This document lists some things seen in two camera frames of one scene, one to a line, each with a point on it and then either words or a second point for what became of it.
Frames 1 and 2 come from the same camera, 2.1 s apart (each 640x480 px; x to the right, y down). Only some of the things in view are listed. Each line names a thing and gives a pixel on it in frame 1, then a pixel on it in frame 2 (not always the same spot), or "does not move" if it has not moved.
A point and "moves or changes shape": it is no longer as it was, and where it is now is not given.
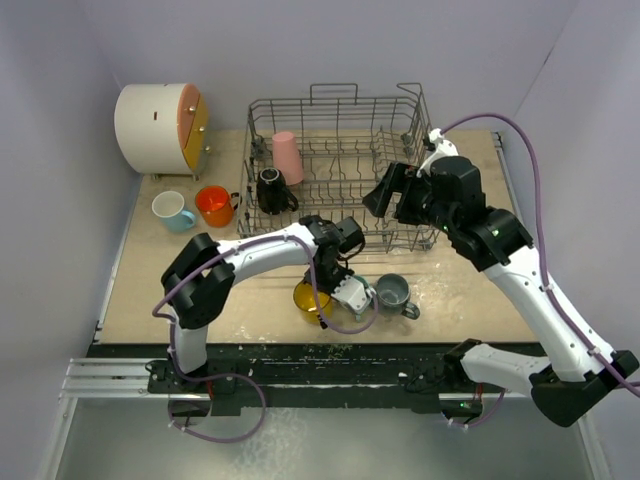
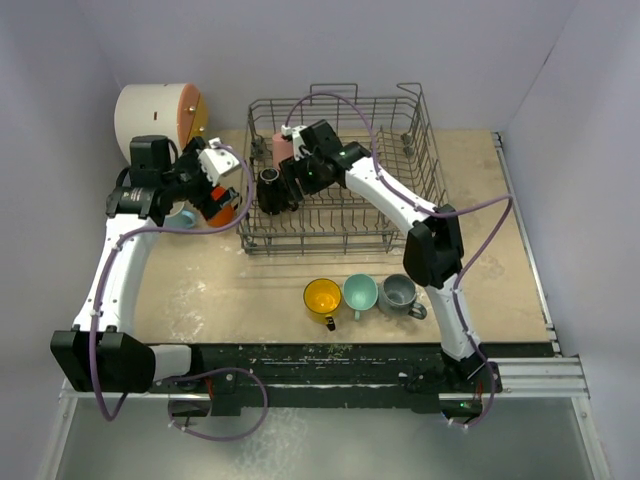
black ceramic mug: (273, 194) does not move
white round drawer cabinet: (162, 129) does not move
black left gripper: (342, 274) -> (202, 203)
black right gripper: (400, 177) -> (288, 170)
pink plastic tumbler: (286, 157) does not move
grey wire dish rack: (308, 158) does not move
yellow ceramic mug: (304, 299) moves or changes shape
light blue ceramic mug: (168, 206) does not move
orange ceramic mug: (216, 205) does not move
